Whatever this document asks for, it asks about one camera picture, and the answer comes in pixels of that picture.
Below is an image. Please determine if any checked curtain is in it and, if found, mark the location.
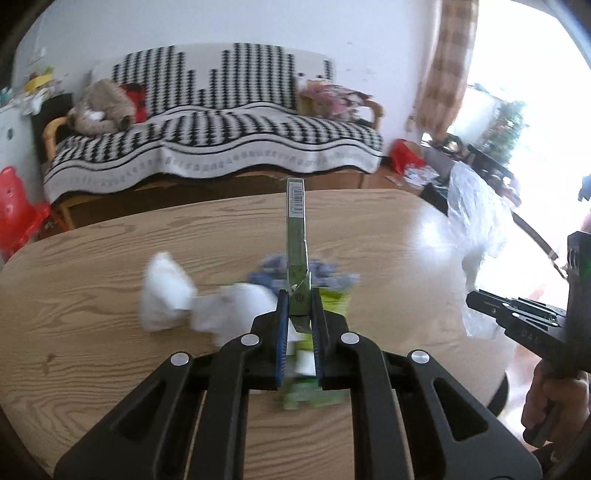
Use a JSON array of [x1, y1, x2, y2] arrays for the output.
[[417, 0, 479, 136]]

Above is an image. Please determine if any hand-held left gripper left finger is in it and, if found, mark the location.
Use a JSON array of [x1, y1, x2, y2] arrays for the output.
[[54, 292, 289, 480]]

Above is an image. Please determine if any clear plastic bag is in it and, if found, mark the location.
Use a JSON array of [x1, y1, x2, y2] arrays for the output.
[[445, 162, 514, 339]]

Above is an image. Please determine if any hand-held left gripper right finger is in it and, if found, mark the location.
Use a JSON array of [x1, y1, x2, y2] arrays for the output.
[[310, 288, 543, 480]]

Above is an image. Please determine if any person's right hand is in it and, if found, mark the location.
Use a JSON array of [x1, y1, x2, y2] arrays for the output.
[[522, 357, 590, 430]]

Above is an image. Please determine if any green potted plant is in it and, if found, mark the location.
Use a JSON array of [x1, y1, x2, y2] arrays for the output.
[[484, 99, 528, 163]]

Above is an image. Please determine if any rattan sofa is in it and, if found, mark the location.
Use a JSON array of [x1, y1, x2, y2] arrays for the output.
[[41, 44, 386, 229]]

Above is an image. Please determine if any red cushion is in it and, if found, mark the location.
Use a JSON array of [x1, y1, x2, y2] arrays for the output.
[[120, 83, 148, 123]]

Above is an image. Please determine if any green and white packet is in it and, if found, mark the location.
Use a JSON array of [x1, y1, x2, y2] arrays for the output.
[[281, 287, 355, 411]]

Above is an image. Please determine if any white cabinet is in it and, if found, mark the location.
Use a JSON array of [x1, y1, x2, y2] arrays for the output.
[[0, 99, 47, 185]]

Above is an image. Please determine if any red plastic chair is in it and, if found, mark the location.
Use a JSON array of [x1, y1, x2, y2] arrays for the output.
[[0, 166, 55, 260]]

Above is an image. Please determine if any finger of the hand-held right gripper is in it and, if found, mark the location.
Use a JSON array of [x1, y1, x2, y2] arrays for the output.
[[465, 290, 567, 326]]

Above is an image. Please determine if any brown plush toy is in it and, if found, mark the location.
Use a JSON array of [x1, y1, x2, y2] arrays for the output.
[[68, 78, 136, 136]]

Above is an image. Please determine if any white tissue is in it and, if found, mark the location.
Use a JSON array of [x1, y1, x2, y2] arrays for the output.
[[141, 251, 197, 332], [191, 282, 278, 346]]

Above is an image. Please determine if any red bag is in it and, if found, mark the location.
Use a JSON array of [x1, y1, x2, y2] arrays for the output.
[[390, 138, 426, 175]]

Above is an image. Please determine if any yellow toy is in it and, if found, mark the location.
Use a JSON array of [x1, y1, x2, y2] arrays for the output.
[[24, 68, 55, 94]]

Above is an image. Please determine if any blue packet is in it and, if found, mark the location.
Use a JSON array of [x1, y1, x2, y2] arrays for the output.
[[247, 256, 361, 297]]

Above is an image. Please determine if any green carton box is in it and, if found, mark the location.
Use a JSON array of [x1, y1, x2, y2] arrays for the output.
[[285, 178, 311, 334]]

